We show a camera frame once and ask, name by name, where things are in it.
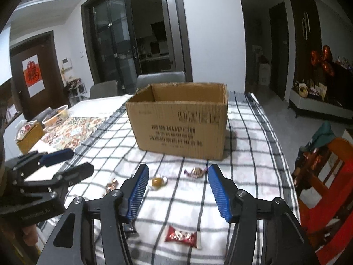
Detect white sideboard cabinet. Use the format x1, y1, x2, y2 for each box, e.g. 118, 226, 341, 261
288, 87, 353, 120

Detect red foil balloons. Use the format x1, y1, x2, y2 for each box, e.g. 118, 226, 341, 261
310, 45, 335, 77

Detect green cloth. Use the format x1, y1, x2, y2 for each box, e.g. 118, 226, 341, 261
309, 121, 337, 151

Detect orange wooden chair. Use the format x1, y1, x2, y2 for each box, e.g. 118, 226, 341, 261
294, 136, 353, 227

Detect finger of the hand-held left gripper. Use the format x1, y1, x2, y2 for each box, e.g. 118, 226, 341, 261
4, 148, 75, 177
23, 163, 95, 199

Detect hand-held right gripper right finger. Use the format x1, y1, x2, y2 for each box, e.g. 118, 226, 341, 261
207, 164, 320, 265

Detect person's left hand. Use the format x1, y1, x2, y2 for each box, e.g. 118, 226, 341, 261
21, 221, 38, 245

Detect small grey dining chair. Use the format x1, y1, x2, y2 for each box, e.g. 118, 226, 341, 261
90, 80, 119, 99

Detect brown cardboard box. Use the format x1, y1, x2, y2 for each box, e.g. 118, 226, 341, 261
125, 82, 229, 161

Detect white stool with clutter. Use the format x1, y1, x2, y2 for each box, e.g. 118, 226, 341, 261
65, 78, 86, 102

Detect wooden tissue box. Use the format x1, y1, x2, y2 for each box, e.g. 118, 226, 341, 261
16, 124, 46, 153

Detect dark plastic container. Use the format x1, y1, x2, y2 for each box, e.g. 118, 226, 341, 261
30, 107, 53, 122

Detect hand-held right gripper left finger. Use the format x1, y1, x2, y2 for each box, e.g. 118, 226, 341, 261
37, 163, 150, 265

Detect brown foil candy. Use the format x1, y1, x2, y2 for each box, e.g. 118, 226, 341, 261
105, 179, 120, 194

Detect black sliding glass door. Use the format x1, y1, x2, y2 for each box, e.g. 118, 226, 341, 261
81, 0, 193, 85

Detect clear plastic basket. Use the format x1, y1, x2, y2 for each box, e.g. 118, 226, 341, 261
42, 105, 69, 128

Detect red snack bar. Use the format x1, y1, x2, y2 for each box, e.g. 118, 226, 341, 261
165, 225, 203, 250

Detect brown wooden door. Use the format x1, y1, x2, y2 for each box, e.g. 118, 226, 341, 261
9, 31, 68, 119

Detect red white door poster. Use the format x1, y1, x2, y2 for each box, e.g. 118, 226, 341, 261
22, 55, 45, 98

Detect wide grey dining chair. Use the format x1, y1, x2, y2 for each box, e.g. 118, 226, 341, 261
136, 71, 186, 90

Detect purple candy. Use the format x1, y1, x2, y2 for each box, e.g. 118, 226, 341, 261
184, 167, 208, 179

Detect white paper bag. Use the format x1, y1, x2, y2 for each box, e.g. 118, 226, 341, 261
258, 63, 271, 86

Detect orange round candy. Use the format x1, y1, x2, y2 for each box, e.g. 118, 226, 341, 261
149, 175, 167, 191

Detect red garment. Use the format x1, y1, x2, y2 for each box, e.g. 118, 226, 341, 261
299, 190, 353, 254

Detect patterned table mat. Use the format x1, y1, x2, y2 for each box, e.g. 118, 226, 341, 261
41, 116, 109, 150

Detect checkered grey white tablecloth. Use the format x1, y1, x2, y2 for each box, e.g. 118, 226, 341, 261
36, 91, 300, 265

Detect tissue pack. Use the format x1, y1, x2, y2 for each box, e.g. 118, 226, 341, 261
16, 121, 39, 141

